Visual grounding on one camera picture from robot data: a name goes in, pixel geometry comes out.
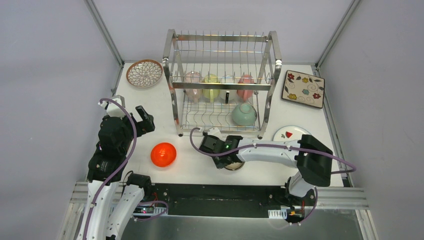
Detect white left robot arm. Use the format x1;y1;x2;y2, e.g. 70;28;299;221
76;105;155;240

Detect white ribbed mug black rim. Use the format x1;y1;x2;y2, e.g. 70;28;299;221
219;75;237;104

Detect brown floral round plate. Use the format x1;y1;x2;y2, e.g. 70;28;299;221
125;59;164;89

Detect light green mug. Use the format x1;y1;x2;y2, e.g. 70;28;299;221
202;74;221;104

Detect stainless steel dish rack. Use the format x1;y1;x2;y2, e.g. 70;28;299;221
162;29;282;139

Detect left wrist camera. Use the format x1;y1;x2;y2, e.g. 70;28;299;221
97;95;126;119

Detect square floral plate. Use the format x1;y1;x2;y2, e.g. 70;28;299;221
281;70;326;109

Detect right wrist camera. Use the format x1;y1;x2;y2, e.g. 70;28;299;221
203;127;223;139

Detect orange plastic bowl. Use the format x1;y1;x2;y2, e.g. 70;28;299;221
150;142;177;168

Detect beige bowl dark rim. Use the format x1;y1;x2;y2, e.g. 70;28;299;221
224;162;245;171

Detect pink mug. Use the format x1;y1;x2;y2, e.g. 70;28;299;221
236;74;255;102

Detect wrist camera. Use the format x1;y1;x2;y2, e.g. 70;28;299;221
203;127;223;139
97;95;126;119

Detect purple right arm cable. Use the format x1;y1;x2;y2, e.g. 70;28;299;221
189;127;358;229

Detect mint green bowl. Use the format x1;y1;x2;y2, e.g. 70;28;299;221
231;103;257;127

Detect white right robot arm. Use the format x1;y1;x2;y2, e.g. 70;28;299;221
197;133;333;205

